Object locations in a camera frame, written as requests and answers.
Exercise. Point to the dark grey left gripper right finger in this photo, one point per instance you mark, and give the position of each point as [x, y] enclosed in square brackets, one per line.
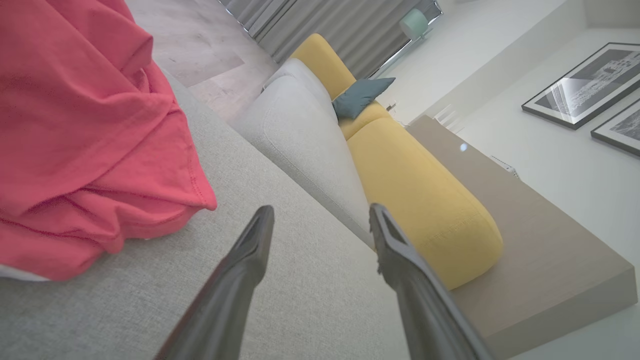
[425, 310]

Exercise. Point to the large black framed picture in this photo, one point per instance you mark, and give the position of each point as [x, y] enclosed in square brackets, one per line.
[585, 85]

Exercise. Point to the white power strip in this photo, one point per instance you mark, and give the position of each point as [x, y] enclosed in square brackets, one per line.
[505, 166]

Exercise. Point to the red jersey with white trim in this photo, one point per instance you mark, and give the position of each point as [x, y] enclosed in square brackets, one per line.
[85, 140]

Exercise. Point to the yellow sofa back cushion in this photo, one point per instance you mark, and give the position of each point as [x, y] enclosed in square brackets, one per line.
[425, 200]
[322, 62]

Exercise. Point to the grey pleated curtain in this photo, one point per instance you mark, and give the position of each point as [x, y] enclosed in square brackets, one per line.
[340, 27]

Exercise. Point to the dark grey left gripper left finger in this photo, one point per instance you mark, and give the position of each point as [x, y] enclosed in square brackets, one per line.
[230, 295]

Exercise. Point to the light wooden ledge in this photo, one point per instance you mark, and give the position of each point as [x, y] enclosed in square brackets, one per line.
[540, 250]

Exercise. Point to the grey sofa back cushion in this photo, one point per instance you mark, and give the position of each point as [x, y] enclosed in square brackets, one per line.
[300, 135]

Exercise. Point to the mint green round lamp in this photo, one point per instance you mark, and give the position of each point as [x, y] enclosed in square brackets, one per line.
[414, 24]

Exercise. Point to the teal throw pillow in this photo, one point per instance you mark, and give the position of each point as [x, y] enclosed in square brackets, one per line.
[361, 96]

